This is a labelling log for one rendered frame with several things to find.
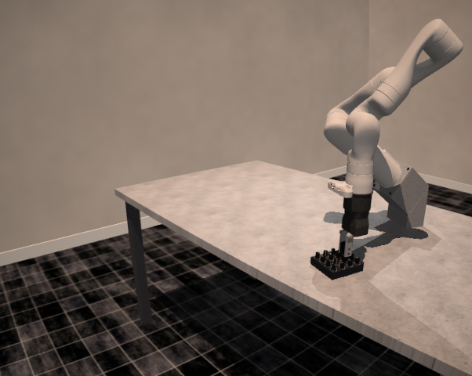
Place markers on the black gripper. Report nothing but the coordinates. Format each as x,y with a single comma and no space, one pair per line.
356,209

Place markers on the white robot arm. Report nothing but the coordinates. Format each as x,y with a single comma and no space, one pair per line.
353,125

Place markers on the black knob box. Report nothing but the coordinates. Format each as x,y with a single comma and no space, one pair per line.
334,267

